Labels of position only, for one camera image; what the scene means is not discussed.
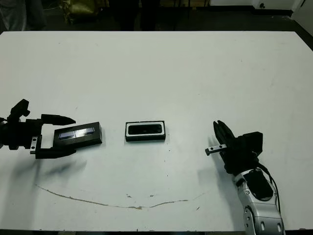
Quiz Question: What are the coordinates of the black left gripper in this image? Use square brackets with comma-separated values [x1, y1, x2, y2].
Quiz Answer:
[0, 114, 78, 160]

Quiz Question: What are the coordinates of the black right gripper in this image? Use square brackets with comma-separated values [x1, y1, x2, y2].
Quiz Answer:
[204, 120, 260, 175]

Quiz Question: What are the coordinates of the black printed box lid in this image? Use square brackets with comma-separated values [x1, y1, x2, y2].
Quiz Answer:
[53, 121, 103, 147]

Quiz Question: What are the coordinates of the black slim camera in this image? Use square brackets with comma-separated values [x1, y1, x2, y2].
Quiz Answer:
[128, 124, 162, 135]

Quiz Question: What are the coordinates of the black box base white insert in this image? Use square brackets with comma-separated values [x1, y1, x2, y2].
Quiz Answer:
[125, 120, 166, 142]

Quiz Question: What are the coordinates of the person in grey clothes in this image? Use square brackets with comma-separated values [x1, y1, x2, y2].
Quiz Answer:
[0, 0, 47, 31]

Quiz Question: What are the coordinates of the yellow plastic bag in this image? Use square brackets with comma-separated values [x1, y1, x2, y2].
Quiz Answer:
[63, 0, 98, 24]

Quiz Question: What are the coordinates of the white door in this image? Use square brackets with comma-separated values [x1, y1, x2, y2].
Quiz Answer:
[251, 0, 294, 17]

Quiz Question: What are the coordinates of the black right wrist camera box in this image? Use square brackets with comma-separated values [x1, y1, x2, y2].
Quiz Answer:
[241, 131, 264, 158]

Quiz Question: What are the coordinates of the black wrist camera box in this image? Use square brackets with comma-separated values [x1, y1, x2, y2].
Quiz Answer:
[7, 99, 31, 123]
[241, 131, 264, 158]

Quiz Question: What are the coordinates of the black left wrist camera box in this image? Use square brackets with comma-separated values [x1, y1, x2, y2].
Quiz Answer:
[7, 99, 31, 123]

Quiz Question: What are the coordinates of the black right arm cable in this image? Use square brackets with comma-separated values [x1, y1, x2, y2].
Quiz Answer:
[256, 164, 282, 213]

